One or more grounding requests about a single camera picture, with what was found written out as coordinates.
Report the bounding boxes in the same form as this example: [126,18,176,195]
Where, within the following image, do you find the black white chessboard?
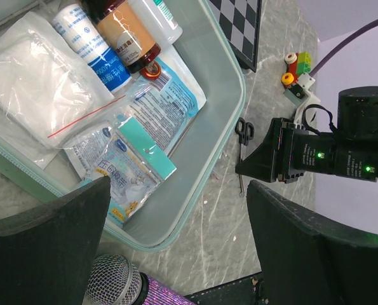
[208,0,262,72]

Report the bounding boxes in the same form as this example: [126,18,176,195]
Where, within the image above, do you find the mint green medicine case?
[0,1,246,251]

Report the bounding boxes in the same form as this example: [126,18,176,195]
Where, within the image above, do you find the blue white bandage roll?
[52,1,132,93]

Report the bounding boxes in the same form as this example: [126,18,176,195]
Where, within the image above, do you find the white gauze pad packet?
[0,11,114,168]

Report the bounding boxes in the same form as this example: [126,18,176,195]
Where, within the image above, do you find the white medicine bottle green label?
[128,0,183,50]

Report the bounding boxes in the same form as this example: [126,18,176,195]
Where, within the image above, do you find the purple glitter microphone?
[86,254,192,305]

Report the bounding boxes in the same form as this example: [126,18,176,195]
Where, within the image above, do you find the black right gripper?
[236,118,378,184]

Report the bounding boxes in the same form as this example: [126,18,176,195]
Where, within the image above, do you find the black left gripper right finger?
[246,180,378,304]

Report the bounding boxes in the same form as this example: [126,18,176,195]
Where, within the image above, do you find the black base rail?
[185,272,269,305]

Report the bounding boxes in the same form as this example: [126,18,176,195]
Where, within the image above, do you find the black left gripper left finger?
[0,177,110,304]

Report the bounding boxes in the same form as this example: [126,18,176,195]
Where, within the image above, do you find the brown orange syrup bottle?
[81,0,161,74]

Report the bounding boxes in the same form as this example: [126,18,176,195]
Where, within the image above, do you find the blue white mask packet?
[122,46,206,154]

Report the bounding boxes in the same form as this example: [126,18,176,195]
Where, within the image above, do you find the colourful toy block car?
[281,51,314,89]

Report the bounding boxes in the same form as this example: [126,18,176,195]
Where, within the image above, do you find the alcohol wipe sachets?
[64,124,112,179]

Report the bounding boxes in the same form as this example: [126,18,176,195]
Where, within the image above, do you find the small red bottle cap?
[140,60,162,80]

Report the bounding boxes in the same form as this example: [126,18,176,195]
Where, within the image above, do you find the black binder clip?
[234,117,255,198]

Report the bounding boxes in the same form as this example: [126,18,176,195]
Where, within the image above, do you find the small zip bag swabs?
[81,116,176,228]

